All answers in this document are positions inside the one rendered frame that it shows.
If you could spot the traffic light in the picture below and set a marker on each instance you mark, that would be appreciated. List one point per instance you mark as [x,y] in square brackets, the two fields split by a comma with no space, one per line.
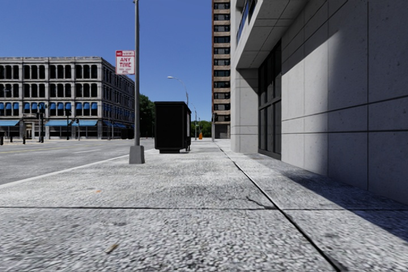
[41,122]
[213,127]
[67,122]
[78,127]

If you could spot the black bus shelter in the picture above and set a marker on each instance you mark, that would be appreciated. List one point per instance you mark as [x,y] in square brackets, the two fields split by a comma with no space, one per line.
[171,126]

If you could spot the trees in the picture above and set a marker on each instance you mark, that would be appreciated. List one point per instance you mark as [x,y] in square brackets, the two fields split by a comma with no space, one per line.
[146,117]

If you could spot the tan brick tower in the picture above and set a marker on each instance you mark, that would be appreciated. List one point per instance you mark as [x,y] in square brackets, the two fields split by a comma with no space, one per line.
[221,68]

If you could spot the pale concrete building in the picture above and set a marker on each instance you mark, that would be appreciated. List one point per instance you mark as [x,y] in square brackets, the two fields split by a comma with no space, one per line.
[343,102]

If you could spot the grey stone building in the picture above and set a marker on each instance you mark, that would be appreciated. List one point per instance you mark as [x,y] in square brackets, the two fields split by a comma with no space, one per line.
[61,88]

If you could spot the sign on a post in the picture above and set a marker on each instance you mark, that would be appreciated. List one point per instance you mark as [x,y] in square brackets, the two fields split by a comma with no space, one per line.
[136,102]

